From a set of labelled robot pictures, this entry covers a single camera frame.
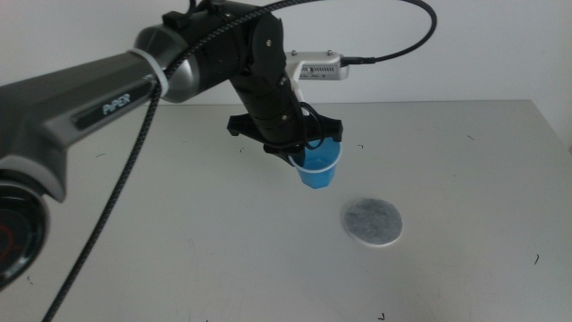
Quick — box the blue plastic cup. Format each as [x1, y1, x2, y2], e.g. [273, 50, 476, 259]
[288, 137, 343, 191]

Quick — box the thin black cable loop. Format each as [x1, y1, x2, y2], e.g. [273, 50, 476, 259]
[267, 101, 326, 151]

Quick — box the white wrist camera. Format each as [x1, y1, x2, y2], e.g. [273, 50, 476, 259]
[284, 49, 350, 102]

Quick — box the white cable tie band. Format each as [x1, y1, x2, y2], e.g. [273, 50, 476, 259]
[129, 47, 170, 98]

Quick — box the grey round cup mat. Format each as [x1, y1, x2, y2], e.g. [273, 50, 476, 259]
[340, 196, 404, 249]

